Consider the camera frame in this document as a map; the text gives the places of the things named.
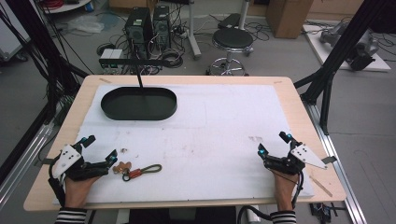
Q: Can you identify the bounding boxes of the black round stool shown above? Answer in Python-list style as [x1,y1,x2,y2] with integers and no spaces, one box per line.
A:
[205,27,255,77]

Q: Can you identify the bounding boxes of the coiled black cable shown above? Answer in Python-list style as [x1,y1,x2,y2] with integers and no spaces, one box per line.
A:
[161,49,185,69]

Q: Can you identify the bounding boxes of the black frame strut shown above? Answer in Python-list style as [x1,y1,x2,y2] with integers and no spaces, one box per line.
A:
[293,0,396,136]
[0,0,90,125]

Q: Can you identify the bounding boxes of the white power supply box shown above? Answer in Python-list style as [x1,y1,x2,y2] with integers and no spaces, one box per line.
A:
[98,48,124,75]

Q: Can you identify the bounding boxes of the brown tag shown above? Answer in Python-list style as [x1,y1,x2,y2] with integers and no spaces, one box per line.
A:
[112,161,133,175]

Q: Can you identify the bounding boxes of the person's right hand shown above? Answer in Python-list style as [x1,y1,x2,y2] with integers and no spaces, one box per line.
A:
[269,170,300,213]

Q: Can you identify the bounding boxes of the clear plastic bag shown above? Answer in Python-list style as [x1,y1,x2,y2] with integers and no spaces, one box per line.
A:
[65,14,106,35]

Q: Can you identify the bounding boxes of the olive cord keychain orange clip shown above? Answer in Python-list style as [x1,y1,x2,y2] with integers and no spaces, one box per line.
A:
[121,163,163,183]

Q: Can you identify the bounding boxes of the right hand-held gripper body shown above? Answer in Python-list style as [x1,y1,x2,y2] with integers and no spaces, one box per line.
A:
[264,143,328,176]

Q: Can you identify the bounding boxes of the person's left hand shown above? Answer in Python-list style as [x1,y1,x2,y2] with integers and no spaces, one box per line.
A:
[63,175,101,209]

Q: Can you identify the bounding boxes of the thick black cable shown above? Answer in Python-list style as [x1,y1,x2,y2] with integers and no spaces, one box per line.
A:
[236,204,273,224]

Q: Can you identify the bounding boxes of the thin wooden stick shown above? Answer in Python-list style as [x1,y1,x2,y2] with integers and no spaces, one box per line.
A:
[308,175,333,198]

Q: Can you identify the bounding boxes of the black computer tower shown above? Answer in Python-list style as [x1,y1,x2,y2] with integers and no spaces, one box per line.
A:
[124,7,154,60]
[151,5,173,51]

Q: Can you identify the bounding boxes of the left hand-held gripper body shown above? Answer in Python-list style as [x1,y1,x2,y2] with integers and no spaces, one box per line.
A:
[51,144,110,182]

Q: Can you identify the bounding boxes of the white floor board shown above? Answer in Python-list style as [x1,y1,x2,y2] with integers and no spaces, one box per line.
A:
[302,23,392,73]

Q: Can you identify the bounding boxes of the white foam mat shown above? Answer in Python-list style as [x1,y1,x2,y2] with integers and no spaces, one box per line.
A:
[51,83,316,207]

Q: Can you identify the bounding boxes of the black camera stand bar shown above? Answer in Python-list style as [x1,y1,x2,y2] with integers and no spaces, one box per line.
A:
[99,58,171,90]

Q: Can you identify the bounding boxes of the black oval tray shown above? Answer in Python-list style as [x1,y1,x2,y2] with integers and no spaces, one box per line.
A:
[100,86,178,122]

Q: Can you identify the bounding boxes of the aluminium rail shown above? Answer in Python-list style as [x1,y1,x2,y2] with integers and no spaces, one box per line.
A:
[303,101,368,224]
[0,122,55,206]

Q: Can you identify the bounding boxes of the brown cardboard box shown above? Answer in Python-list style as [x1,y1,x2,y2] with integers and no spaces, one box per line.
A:
[265,0,315,40]

